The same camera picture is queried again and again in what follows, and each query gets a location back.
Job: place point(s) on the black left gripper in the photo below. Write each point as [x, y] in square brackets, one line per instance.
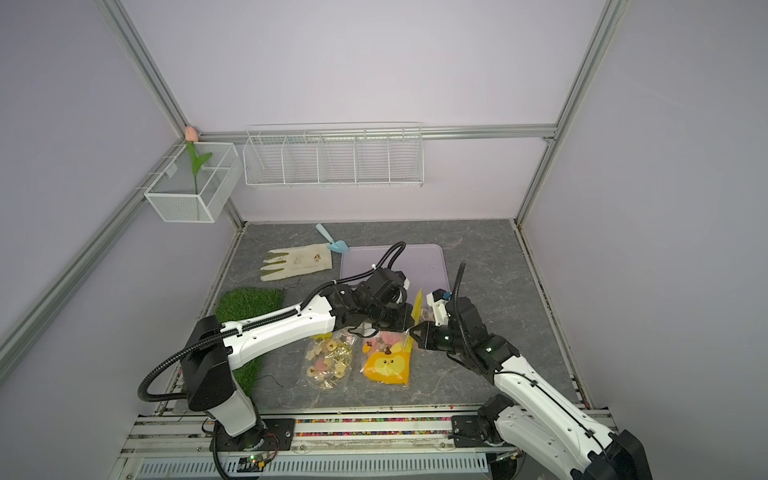
[404, 316]

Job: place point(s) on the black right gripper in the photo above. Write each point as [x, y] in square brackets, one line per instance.
[424, 339]

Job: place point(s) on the clear ziploc bag of cookies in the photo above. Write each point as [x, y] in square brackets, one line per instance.
[420, 315]

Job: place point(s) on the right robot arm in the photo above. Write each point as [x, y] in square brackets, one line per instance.
[528, 413]

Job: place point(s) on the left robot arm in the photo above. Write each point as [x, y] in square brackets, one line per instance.
[202, 372]

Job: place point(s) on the ziploc bag with yellow toy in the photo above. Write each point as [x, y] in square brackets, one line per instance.
[386, 358]

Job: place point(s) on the ziploc bag with small cookies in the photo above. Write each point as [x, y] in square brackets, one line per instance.
[329, 359]

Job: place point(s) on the lilac plastic tray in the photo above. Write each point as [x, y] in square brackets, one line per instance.
[423, 265]

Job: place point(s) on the light blue garden trowel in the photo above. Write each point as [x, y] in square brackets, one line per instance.
[336, 246]

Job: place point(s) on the cream gardening glove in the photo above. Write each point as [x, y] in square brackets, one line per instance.
[291, 262]

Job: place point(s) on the artificial pink tulip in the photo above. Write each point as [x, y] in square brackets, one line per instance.
[197, 161]

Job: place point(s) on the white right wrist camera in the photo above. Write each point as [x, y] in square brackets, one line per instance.
[438, 301]

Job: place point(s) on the white wire wall shelf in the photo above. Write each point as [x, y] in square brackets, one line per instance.
[334, 154]

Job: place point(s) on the white mesh wall box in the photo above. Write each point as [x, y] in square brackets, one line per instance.
[172, 194]

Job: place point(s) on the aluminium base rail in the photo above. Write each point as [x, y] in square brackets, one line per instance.
[410, 443]

